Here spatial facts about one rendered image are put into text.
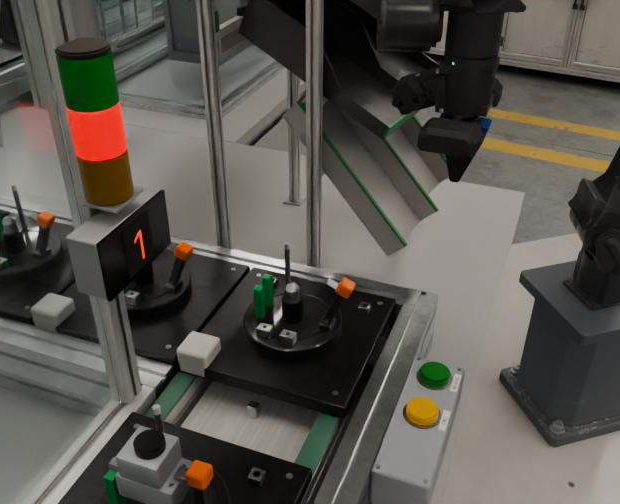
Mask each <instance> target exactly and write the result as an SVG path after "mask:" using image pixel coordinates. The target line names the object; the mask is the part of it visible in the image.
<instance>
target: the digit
mask: <svg viewBox="0 0 620 504"><path fill-rule="evenodd" d="M122 235H123V241H124V247H125V252H126V258H127V264H128V269H129V275H130V279H131V278H132V277H133V276H134V275H135V274H136V273H137V272H138V271H139V270H140V269H141V268H142V267H143V266H144V265H145V264H146V263H147V262H149V261H150V260H151V259H152V258H153V257H154V249H153V243H152V236H151V229H150V223H149V216H148V209H147V210H146V211H145V212H144V213H143V214H142V215H140V216H139V217H138V218H137V219H136V220H135V221H133V222H132V223H131V224H130V225H129V226H128V227H126V228H125V229H124V230H123V231H122Z"/></svg>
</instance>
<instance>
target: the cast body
mask: <svg viewBox="0 0 620 504"><path fill-rule="evenodd" d="M181 457H182V454H181V447H180V441H179V438H178V437H176V436H173V435H170V434H166V433H163V432H161V431H159V430H155V429H150V428H147V427H144V426H139V427H138V428H137V430H136V431H135V432H134V434H133V435H132V436H131V437H130V439H129V440H128V441H127V443H126V444H125V445H124V447H123V448H122V449H121V450H120V452H119V453H118V454H117V456H116V457H113V458H112V460H111V461H110V462H109V467H110V469H111V470H114V471H117V474H116V475H115V479H116V483H117V487H118V491H119V494H120V495H122V496H124V497H127V498H130V499H133V500H136V501H139V502H142V503H144V504H181V503H182V501H183V499H184V498H185V496H186V495H187V493H188V491H189V490H190V488H191V486H189V485H188V484H185V483H182V482H179V481H176V480H174V477H173V476H174V474H175V473H176V471H177V470H178V468H179V467H180V466H183V467H186V468H190V466H191V465H192V463H193V462H192V461H191V460H188V459H185V458H181Z"/></svg>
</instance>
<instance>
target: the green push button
mask: <svg viewBox="0 0 620 504"><path fill-rule="evenodd" d="M419 376H420V379H421V381H422V382H423V383H425V384H426V385H428V386H431V387H442V386H445V385H446V384H448V382H449V380H450V370H449V368H448V367H447V366H445V365H444V364H442V363H439V362H427V363H425V364H423V365H422V366H421V368H420V374H419Z"/></svg>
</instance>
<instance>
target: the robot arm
mask: <svg viewBox="0 0 620 504"><path fill-rule="evenodd" d="M525 10H526V5H525V4H524V3H523V2H522V1H521V0H380V10H378V12H377V34H376V37H377V44H376V47H377V51H404V52H429V51H430V48H431V47H436V43H437V42H440V41H441V38H442V32H443V20H444V11H449V13H448V22H447V31H446V41H445V50H444V59H443V60H442V62H441V63H440V64H439V67H438V68H431V69H428V70H424V71H420V72H416V73H413V74H409V75H406V76H404V77H402V78H401V79H400V80H399V81H398V82H397V84H396V85H395V86H394V87H393V89H392V90H393V92H392V95H393V101H392V105H393V106H394V107H397V108H398V110H399V111H400V113H401V114H402V115H406V114H410V113H411V112H412V111H416V110H420V109H424V108H429V107H432V106H435V112H439V113H442V114H441V115H440V117H439V118H436V117H433V118H431V119H429V120H428V121H427V122H426V123H425V124H424V126H423V127H422V129H421V130H420V132H419V133H418V142H417V146H418V148H419V150H421V151H426V152H432V153H439V154H445V157H446V163H447V169H448V175H449V180H450V181H451V182H459V181H460V179H461V177H462V176H463V174H464V172H465V171H466V169H467V167H468V166H469V164H470V163H471V161H472V159H473V158H474V156H475V155H476V153H477V151H478V149H479V148H480V146H481V145H482V143H483V141H484V139H485V137H486V134H487V132H488V130H489V128H490V125H491V123H492V120H491V119H489V118H482V117H480V116H484V117H486V116H487V114H488V112H489V110H490V107H491V105H492V103H493V107H496V106H497V105H498V103H499V101H500V99H501V96H502V90H503V86H502V84H501V83H500V82H499V81H498V79H497V78H495V72H496V70H497V68H498V66H499V61H500V57H498V53H499V46H500V40H501V33H502V26H503V20H504V13H507V12H515V13H518V12H524V11H525ZM568 205H569V206H570V208H571V209H570V212H569V217H570V220H571V222H572V224H573V226H574V228H575V230H576V232H577V234H578V236H579V238H580V240H581V241H582V243H583V245H582V248H581V250H580V251H579V254H578V258H577V262H576V266H575V270H574V274H573V276H574V278H569V279H565V280H564V281H563V284H564V285H565V286H566V287H567V288H568V289H569V290H570V291H571V292H572V293H573V294H574V295H575V296H576V297H577V298H578V299H579V300H580V301H581V302H582V303H583V304H584V305H585V306H586V307H587V308H588V309H590V310H592V311H595V310H599V309H604V308H609V307H614V306H618V305H620V146H619V148H618V150H617V152H616V154H615V156H614V157H613V159H612V161H611V163H610V165H609V167H608V169H607V170H606V171H605V173H604V174H602V175H601V176H600V177H598V178H597V179H595V180H594V181H590V180H588V179H586V178H582V180H581V181H580V183H579V186H578V190H577V192H576V194H575V195H574V197H573V198H572V199H571V200H570V201H569V202H568Z"/></svg>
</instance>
